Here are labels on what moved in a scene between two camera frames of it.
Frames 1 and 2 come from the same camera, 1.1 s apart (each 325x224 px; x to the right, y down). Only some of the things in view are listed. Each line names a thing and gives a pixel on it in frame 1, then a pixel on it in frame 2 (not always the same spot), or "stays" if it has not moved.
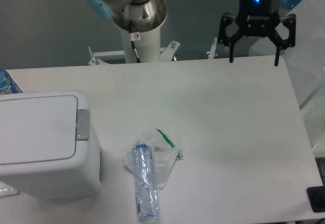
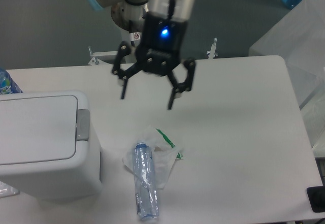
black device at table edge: [316, 196] stays
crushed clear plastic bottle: [146, 197] stays
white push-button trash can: [45, 151] stays
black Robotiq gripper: [259, 16] -> [162, 42]
